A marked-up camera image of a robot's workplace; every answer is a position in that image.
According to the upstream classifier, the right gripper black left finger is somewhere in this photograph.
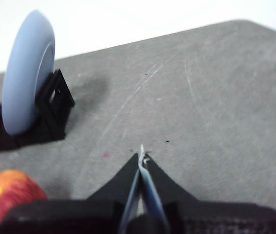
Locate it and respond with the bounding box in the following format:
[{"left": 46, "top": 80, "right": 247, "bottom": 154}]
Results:
[{"left": 0, "top": 153, "right": 141, "bottom": 234}]

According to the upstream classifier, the red yellow apple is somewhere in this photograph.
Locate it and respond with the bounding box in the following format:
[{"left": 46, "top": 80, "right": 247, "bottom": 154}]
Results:
[{"left": 0, "top": 169, "right": 48, "bottom": 234}]

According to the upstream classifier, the black plate rack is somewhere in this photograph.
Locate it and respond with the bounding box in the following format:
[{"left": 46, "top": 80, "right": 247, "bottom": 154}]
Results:
[{"left": 0, "top": 69, "right": 76, "bottom": 155}]

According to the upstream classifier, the blue plate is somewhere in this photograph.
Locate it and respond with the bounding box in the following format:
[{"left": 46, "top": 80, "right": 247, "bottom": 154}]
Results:
[{"left": 0, "top": 9, "right": 56, "bottom": 136}]

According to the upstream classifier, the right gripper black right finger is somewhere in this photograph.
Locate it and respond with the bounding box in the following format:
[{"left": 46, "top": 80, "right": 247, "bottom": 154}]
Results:
[{"left": 139, "top": 156, "right": 276, "bottom": 234}]

